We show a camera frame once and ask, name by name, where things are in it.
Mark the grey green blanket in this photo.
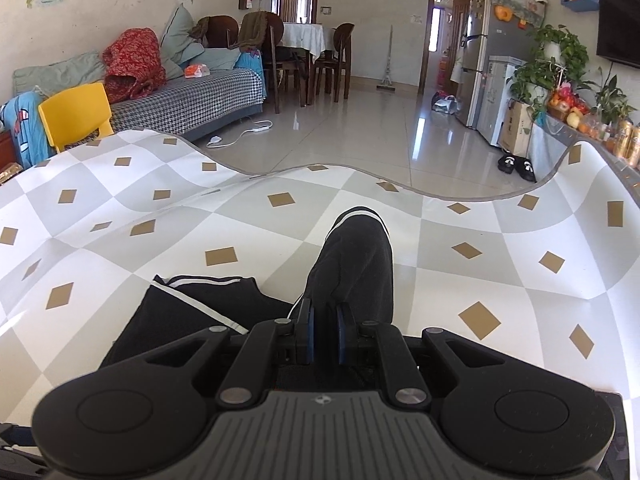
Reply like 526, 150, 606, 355
12, 51, 108, 98

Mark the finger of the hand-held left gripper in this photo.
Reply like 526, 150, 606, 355
0, 422, 51, 480

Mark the television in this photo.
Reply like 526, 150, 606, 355
596, 0, 640, 70

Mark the potted leafy plant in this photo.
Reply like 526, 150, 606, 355
582, 65, 638, 126

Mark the wooden dining chair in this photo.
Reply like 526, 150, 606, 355
237, 11, 286, 113
314, 22, 355, 103

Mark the floor mop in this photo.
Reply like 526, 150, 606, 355
376, 24, 397, 93

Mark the silver refrigerator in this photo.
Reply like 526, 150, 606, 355
455, 10, 496, 128

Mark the teal cushion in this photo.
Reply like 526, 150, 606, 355
160, 4, 241, 81

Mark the white power strip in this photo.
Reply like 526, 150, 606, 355
206, 120, 273, 148

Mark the checkered vinyl tablecloth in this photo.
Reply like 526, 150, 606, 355
0, 129, 640, 480

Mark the dining table with white cloth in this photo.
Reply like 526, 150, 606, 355
277, 22, 338, 63

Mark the houndstooth sofa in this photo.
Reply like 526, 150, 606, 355
107, 67, 266, 141

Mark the blue cartoon cloth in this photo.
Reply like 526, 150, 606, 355
0, 92, 51, 166

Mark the yellow plastic chair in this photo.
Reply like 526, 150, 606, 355
38, 82, 115, 153

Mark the olive jacket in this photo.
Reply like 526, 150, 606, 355
237, 11, 271, 53

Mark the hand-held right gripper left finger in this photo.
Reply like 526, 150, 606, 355
145, 297, 317, 408

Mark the brown round-back chair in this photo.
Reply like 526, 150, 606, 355
195, 16, 241, 51

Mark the plastic bag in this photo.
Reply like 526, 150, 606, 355
431, 91, 460, 116

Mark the potted green plant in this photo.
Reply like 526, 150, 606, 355
507, 24, 591, 121

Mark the red patterned cloth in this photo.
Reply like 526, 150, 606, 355
102, 29, 167, 105

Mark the black t-shirt with red print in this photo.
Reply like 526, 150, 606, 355
100, 206, 393, 396

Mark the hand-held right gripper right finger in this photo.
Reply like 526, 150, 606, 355
336, 302, 506, 408

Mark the grey stone counter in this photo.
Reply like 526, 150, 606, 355
527, 110, 640, 181

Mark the cardboard box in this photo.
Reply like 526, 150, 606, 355
501, 99, 535, 158

